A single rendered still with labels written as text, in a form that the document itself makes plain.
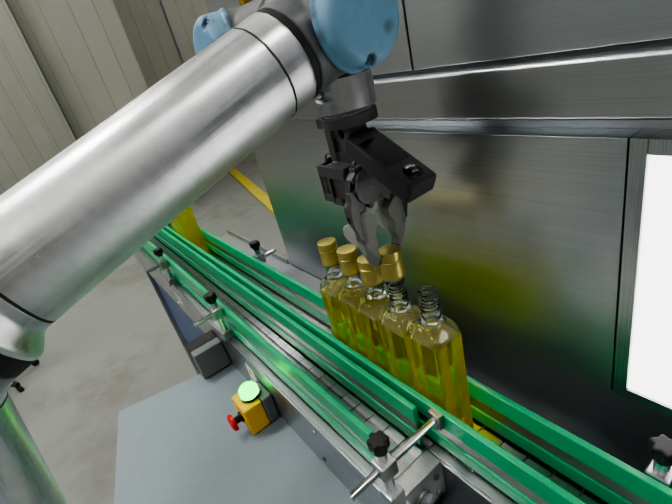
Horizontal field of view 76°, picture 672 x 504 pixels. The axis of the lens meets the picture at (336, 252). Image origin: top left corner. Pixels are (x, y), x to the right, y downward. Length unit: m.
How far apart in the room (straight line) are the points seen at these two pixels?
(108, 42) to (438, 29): 5.08
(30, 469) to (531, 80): 0.63
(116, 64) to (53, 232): 5.29
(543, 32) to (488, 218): 0.23
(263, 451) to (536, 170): 0.75
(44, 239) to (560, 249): 0.53
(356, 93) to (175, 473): 0.85
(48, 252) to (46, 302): 0.03
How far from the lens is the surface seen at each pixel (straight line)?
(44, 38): 7.82
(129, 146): 0.29
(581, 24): 0.55
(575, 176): 0.55
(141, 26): 7.77
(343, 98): 0.53
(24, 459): 0.52
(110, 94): 5.56
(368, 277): 0.67
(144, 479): 1.11
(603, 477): 0.68
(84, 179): 0.29
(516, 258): 0.64
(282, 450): 0.99
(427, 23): 0.66
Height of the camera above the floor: 1.47
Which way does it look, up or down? 26 degrees down
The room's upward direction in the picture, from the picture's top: 15 degrees counter-clockwise
